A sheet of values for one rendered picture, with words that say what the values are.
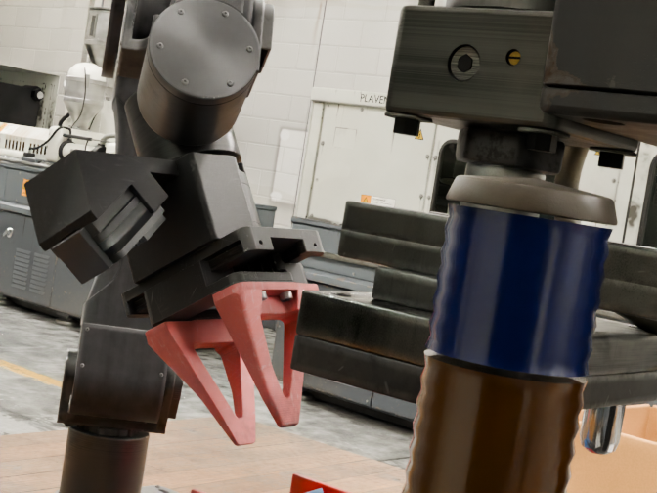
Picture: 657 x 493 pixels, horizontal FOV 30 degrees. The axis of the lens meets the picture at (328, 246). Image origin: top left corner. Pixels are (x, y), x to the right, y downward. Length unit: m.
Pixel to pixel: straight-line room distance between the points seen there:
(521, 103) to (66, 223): 0.23
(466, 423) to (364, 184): 6.15
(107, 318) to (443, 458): 0.66
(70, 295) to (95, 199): 7.47
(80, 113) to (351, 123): 2.67
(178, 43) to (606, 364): 0.26
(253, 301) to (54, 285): 7.59
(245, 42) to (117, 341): 0.35
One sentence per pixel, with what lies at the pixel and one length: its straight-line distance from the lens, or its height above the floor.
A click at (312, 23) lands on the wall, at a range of 9.52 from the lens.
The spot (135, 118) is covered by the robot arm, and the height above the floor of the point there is 1.21.
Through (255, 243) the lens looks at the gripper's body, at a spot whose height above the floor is 1.15.
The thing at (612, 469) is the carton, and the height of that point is 0.64.
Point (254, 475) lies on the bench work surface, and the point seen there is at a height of 0.90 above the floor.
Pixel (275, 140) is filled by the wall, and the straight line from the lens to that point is 9.59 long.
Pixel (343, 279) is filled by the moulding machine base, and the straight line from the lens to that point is 6.40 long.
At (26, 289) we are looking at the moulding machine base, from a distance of 8.46.
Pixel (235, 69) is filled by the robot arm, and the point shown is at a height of 1.24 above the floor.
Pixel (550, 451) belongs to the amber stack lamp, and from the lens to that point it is 0.28.
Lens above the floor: 1.19
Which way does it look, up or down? 3 degrees down
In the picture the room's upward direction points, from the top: 9 degrees clockwise
